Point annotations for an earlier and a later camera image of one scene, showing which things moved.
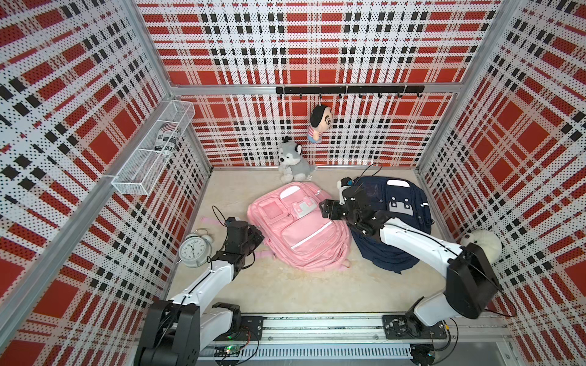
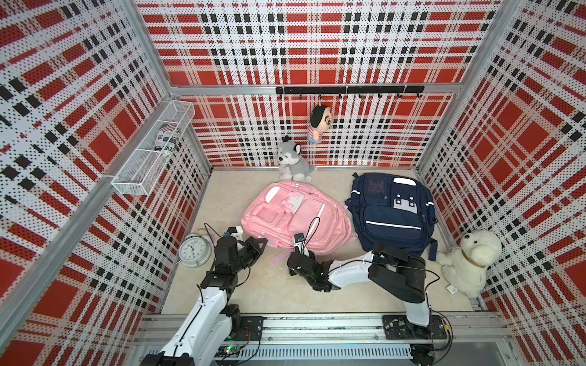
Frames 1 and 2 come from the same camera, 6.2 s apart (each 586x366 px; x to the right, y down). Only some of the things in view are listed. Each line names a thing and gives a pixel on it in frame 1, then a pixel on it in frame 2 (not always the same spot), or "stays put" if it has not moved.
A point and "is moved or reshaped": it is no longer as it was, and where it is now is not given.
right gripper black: (334, 205) to (312, 255)
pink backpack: (293, 228) is moved or reshaped
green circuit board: (227, 351) stays put
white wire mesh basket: (140, 174) stays put
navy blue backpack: (405, 201) stays put
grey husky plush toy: (294, 167) stays put
